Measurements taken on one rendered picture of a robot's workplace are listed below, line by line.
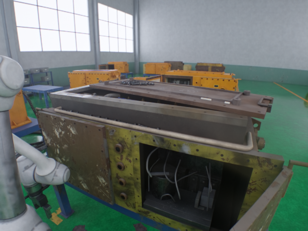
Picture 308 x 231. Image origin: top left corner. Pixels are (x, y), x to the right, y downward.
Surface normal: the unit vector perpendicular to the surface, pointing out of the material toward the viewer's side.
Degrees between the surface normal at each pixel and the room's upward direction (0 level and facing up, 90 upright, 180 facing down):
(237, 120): 90
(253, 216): 0
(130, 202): 90
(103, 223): 0
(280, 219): 0
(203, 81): 90
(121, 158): 90
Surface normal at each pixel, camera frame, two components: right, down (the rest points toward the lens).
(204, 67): -0.43, 0.29
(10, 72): 0.99, -0.10
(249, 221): 0.00, -0.95
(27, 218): 0.79, -0.59
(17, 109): 0.91, 0.13
